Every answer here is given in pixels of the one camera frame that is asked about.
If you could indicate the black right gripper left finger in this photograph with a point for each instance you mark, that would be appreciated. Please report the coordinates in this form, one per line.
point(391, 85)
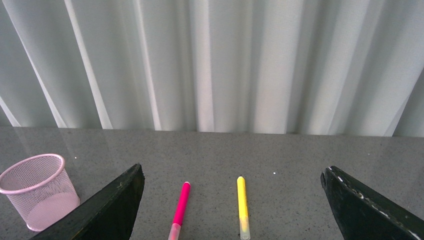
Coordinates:
point(109, 214)

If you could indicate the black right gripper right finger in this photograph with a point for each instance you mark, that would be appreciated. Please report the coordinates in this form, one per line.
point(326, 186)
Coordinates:
point(362, 213)

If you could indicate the pink marker pen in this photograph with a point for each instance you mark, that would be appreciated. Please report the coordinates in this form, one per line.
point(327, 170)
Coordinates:
point(180, 212)

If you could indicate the pink mesh cup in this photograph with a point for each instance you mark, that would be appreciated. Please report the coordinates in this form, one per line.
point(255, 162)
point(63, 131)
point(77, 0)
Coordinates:
point(40, 190)

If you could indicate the yellow marker pen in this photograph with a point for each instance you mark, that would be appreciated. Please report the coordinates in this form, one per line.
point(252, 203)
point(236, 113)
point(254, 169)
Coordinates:
point(243, 209)

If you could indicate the white pleated curtain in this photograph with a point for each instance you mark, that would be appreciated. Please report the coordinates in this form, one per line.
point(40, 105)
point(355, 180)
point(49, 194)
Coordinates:
point(315, 67)

